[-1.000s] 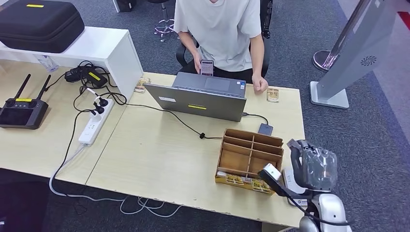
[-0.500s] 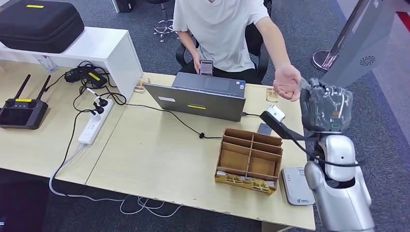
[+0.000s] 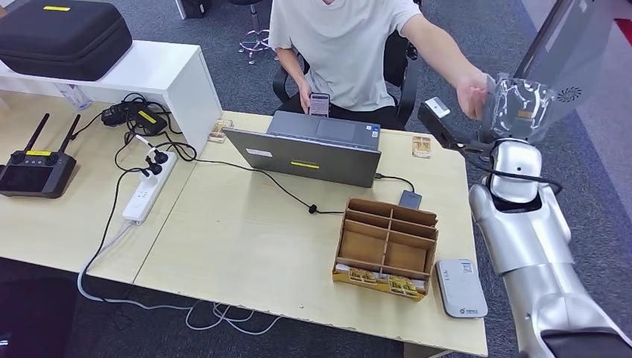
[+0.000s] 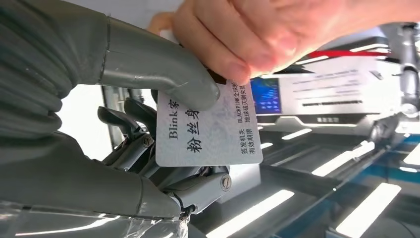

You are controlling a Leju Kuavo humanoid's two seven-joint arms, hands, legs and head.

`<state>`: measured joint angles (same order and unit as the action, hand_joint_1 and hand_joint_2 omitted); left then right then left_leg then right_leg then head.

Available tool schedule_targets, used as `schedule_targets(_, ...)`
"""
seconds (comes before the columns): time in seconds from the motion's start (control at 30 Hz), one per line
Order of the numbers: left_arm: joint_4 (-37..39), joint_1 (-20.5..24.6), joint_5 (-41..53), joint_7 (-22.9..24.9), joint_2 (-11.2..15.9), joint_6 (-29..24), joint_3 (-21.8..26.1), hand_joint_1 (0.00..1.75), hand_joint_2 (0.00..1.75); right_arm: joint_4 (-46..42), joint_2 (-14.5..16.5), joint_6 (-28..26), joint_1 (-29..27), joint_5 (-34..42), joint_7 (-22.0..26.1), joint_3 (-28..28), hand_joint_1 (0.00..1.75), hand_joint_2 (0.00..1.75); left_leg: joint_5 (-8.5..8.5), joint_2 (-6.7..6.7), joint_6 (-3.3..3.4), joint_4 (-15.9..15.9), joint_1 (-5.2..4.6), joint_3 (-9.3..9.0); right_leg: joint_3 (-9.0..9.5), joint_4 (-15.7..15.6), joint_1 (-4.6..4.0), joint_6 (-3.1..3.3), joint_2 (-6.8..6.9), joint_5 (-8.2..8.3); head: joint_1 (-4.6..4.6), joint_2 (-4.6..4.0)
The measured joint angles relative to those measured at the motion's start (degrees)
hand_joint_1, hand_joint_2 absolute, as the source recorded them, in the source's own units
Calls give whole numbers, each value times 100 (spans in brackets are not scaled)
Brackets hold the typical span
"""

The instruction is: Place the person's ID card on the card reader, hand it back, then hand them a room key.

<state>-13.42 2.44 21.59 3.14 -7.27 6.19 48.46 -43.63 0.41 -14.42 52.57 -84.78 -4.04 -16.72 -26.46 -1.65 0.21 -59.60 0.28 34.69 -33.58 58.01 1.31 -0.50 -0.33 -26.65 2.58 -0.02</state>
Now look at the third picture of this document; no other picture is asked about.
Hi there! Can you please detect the white card stack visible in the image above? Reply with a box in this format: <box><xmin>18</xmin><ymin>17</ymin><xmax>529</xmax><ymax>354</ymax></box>
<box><xmin>335</xmin><ymin>264</ymin><xmax>426</xmax><ymax>288</ymax></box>

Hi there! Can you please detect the white power strip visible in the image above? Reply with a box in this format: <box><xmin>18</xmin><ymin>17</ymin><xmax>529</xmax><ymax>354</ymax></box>
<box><xmin>121</xmin><ymin>150</ymin><xmax>178</xmax><ymax>226</ymax></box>

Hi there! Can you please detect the white power strip cable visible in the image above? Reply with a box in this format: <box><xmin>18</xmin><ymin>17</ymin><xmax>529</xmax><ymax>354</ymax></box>
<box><xmin>76</xmin><ymin>221</ymin><xmax>283</xmax><ymax>337</ymax></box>

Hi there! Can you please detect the white kiosk stand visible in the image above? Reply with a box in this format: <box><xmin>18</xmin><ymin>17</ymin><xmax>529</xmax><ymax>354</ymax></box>
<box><xmin>513</xmin><ymin>0</ymin><xmax>632</xmax><ymax>131</ymax></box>

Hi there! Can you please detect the black remote controller with antennas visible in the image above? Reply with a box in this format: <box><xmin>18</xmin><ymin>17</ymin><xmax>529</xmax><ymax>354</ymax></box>
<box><xmin>0</xmin><ymin>113</ymin><xmax>81</xmax><ymax>200</ymax></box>

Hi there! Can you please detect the wooden organiser box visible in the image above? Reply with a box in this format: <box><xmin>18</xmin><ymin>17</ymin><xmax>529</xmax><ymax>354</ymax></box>
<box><xmin>332</xmin><ymin>197</ymin><xmax>440</xmax><ymax>303</ymax></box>

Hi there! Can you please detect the black carry case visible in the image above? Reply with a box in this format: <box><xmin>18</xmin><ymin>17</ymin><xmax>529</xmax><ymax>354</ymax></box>
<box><xmin>0</xmin><ymin>0</ymin><xmax>133</xmax><ymax>83</ymax></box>

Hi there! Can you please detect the black mains cable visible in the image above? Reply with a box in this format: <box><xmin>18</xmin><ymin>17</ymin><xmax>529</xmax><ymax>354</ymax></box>
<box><xmin>78</xmin><ymin>168</ymin><xmax>144</xmax><ymax>277</ymax></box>

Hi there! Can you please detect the person's left hand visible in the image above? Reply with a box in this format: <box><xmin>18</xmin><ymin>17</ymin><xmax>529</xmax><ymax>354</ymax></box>
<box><xmin>455</xmin><ymin>72</ymin><xmax>490</xmax><ymax>121</ymax></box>

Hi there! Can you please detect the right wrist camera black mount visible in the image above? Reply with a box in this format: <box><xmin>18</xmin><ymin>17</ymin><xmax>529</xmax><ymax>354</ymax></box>
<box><xmin>417</xmin><ymin>96</ymin><xmax>495</xmax><ymax>155</ymax></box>

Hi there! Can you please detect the clear plastic bottle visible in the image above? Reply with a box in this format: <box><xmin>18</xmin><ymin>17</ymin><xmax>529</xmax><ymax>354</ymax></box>
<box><xmin>53</xmin><ymin>83</ymin><xmax>93</xmax><ymax>111</ymax></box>

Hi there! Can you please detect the grey laptop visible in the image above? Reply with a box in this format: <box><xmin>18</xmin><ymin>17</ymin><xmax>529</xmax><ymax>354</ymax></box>
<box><xmin>221</xmin><ymin>110</ymin><xmax>382</xmax><ymax>189</ymax></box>

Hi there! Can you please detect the black charger with yellow label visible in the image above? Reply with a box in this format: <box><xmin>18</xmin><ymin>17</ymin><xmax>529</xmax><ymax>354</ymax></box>
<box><xmin>101</xmin><ymin>101</ymin><xmax>168</xmax><ymax>136</ymax></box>

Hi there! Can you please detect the black box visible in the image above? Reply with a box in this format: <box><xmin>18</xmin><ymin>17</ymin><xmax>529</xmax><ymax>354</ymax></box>
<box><xmin>174</xmin><ymin>0</ymin><xmax>212</xmax><ymax>19</ymax></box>

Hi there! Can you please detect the chrome stool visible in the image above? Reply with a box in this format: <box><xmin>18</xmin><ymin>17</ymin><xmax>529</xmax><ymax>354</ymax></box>
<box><xmin>238</xmin><ymin>0</ymin><xmax>279</xmax><ymax>65</ymax></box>

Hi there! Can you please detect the grey USB hub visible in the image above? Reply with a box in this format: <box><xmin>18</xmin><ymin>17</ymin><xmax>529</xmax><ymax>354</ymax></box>
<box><xmin>398</xmin><ymin>189</ymin><xmax>423</xmax><ymax>211</ymax></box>

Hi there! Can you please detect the black hub cable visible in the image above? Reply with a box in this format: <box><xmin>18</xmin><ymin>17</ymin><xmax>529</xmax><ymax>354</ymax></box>
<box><xmin>373</xmin><ymin>172</ymin><xmax>417</xmax><ymax>194</ymax></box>

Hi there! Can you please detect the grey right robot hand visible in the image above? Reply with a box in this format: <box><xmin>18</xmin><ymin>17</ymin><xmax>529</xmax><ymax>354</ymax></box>
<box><xmin>479</xmin><ymin>72</ymin><xmax>557</xmax><ymax>145</ymax></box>

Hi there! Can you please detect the person's right hand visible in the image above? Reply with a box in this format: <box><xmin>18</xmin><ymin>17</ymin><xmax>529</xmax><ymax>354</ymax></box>
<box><xmin>297</xmin><ymin>80</ymin><xmax>317</xmax><ymax>116</ymax></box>

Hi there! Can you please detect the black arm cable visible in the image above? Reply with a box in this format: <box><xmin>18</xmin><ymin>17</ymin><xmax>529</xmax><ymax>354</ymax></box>
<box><xmin>459</xmin><ymin>140</ymin><xmax>564</xmax><ymax>197</ymax></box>

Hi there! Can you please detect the black laptop power cable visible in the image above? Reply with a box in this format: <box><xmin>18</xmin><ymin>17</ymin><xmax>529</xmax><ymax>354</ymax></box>
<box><xmin>168</xmin><ymin>143</ymin><xmax>347</xmax><ymax>217</ymax></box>

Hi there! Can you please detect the black office chair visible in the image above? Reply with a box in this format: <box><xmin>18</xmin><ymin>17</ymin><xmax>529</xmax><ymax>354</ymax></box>
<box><xmin>272</xmin><ymin>29</ymin><xmax>420</xmax><ymax>127</ymax></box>

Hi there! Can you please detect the black bulky object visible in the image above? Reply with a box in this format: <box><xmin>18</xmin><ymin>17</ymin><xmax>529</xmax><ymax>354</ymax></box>
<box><xmin>0</xmin><ymin>276</ymin><xmax>78</xmax><ymax>358</ymax></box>

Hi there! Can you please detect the chrome stanchion post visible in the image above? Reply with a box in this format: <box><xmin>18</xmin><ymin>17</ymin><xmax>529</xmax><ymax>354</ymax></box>
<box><xmin>513</xmin><ymin>0</ymin><xmax>566</xmax><ymax>80</ymax></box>

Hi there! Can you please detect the white shelf riser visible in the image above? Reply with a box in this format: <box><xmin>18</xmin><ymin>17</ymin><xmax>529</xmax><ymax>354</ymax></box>
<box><xmin>0</xmin><ymin>40</ymin><xmax>224</xmax><ymax>154</ymax></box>

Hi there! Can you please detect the smartphone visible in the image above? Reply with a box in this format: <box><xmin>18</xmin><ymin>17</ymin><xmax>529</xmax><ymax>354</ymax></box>
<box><xmin>309</xmin><ymin>92</ymin><xmax>331</xmax><ymax>119</ymax></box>

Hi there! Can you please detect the white card reader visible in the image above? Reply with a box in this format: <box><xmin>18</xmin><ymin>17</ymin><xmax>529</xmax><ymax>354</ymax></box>
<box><xmin>434</xmin><ymin>258</ymin><xmax>489</xmax><ymax>320</ymax></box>

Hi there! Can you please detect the person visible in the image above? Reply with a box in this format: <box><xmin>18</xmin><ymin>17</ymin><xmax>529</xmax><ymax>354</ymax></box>
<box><xmin>268</xmin><ymin>0</ymin><xmax>490</xmax><ymax>131</ymax></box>

